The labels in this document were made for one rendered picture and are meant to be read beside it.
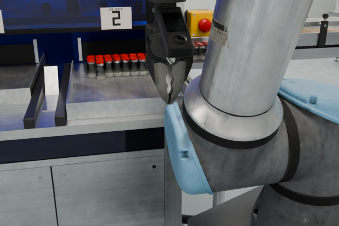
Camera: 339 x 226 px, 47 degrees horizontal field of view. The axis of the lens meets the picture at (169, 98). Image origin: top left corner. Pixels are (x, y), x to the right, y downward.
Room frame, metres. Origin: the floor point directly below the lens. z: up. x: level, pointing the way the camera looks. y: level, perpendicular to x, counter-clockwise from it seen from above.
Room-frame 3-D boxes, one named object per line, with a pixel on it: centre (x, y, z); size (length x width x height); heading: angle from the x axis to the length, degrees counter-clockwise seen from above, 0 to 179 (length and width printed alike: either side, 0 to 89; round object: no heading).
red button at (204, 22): (1.13, -0.10, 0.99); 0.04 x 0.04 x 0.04; 12
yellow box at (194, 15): (1.17, -0.09, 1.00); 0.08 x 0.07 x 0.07; 12
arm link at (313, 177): (0.48, -0.19, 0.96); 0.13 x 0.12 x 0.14; 104
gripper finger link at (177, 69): (0.75, -0.01, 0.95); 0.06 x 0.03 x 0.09; 12
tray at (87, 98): (0.89, 0.11, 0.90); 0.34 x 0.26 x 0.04; 11
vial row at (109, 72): (1.00, 0.13, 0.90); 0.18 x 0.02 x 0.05; 101
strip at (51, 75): (0.82, 0.26, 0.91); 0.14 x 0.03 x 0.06; 13
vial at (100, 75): (0.96, 0.18, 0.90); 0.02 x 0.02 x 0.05
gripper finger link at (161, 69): (0.74, 0.02, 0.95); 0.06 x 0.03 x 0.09; 12
